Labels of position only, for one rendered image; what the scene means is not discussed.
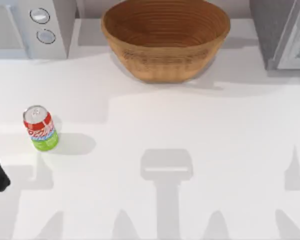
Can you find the pale microwave oven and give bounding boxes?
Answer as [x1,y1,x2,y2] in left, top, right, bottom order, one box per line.
[0,0,78,60]

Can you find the brown woven basket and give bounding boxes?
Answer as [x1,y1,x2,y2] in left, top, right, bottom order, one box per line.
[100,0,231,84]

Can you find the round grey microwave knob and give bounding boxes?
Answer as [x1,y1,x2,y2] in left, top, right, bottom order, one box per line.
[36,28,57,45]
[29,7,51,25]

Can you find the red and green can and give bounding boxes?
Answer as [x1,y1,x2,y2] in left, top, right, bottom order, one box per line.
[22,104,59,152]

